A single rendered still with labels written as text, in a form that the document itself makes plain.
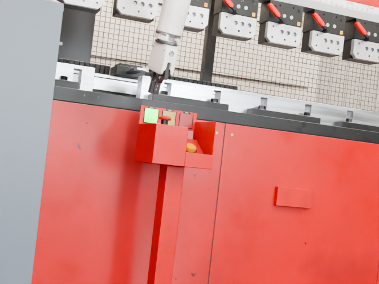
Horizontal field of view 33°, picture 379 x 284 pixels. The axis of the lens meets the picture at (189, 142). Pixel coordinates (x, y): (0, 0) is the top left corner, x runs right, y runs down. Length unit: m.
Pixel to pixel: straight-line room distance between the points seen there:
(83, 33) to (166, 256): 1.21
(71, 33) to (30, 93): 1.40
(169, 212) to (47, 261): 0.45
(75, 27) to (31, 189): 1.48
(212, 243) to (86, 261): 0.46
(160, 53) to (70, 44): 0.84
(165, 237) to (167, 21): 0.68
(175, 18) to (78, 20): 0.89
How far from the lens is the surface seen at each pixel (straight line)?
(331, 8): 2.69
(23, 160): 1.44
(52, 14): 1.47
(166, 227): 1.98
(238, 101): 2.45
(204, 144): 2.03
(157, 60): 2.05
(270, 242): 2.41
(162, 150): 1.90
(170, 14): 2.02
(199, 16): 2.43
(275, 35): 2.53
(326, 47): 2.64
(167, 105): 2.21
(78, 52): 2.82
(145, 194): 2.20
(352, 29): 2.75
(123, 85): 2.57
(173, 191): 1.97
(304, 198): 2.43
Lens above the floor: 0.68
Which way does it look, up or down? 2 degrees up
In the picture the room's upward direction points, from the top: 6 degrees clockwise
